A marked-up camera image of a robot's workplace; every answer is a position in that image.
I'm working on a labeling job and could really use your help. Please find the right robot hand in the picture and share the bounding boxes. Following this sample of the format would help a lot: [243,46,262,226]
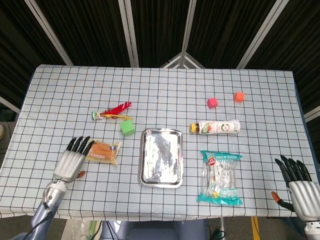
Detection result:
[271,155,320,222]

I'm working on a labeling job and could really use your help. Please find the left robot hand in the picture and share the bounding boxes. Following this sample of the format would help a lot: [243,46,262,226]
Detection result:
[53,136,96,183]

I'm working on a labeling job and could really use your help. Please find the packaged bread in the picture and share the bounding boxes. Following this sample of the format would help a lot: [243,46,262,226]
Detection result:
[84,139,122,167]

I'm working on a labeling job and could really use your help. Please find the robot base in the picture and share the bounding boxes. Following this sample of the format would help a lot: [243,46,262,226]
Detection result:
[99,220,211,240]

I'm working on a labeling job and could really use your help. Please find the metal tray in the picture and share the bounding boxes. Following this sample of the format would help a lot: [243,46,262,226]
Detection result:
[138,127,185,188]

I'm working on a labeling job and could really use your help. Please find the red feather shuttlecock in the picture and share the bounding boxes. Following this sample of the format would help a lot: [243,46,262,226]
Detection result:
[91,101,135,122]

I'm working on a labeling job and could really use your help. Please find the green cube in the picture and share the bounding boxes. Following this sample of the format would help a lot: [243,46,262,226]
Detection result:
[119,119,136,137]

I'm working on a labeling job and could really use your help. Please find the teal snack package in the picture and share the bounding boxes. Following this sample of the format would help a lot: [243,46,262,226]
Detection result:
[196,149,244,206]

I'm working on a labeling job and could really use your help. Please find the drink bottle yellow cap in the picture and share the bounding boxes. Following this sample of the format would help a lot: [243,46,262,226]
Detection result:
[189,119,241,135]

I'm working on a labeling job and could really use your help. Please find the checkered tablecloth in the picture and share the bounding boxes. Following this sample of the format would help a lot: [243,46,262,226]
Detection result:
[0,64,320,223]

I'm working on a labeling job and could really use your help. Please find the folding screen panels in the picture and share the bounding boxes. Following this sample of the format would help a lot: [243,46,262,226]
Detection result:
[0,0,320,121]

